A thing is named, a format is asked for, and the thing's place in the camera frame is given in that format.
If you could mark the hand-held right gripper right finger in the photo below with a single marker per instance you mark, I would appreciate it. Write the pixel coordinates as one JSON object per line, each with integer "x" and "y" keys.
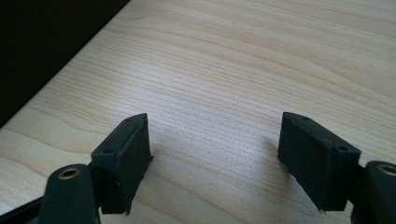
{"x": 314, "y": 161}

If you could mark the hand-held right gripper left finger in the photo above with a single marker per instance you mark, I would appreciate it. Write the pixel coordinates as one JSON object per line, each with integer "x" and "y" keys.
{"x": 121, "y": 168}

